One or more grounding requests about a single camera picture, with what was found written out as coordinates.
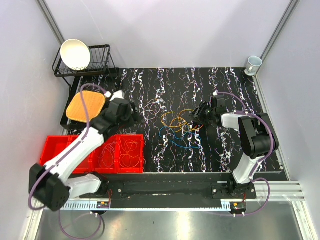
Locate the white bowl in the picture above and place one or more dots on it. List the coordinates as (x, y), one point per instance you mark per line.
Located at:
(75, 54)

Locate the pale blue mug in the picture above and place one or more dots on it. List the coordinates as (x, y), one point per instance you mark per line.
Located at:
(252, 66)

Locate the red bin far left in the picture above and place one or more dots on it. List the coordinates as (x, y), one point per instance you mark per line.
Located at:
(53, 146)

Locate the orange woven tray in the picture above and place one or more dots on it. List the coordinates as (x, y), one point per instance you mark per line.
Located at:
(94, 102)

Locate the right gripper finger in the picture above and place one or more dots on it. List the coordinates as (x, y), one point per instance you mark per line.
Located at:
(200, 111)
(201, 120)

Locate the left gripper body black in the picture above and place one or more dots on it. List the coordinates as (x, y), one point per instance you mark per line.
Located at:
(130, 118)

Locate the black wire dish rack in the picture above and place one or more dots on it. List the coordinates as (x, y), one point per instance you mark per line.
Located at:
(101, 63)

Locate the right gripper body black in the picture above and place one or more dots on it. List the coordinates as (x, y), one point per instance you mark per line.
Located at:
(208, 113)

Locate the black patterned table mat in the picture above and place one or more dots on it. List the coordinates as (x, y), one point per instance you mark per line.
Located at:
(165, 98)

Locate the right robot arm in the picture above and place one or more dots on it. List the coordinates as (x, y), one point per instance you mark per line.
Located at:
(257, 137)

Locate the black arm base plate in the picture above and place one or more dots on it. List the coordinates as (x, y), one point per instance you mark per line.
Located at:
(169, 190)

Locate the red bin right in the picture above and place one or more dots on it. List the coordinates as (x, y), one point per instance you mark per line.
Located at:
(131, 153)

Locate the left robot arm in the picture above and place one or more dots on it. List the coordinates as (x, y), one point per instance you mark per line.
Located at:
(51, 183)

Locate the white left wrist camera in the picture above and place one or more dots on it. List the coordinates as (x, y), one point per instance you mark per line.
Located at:
(116, 95)

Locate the black tray stand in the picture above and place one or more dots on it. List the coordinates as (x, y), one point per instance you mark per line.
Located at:
(109, 82)

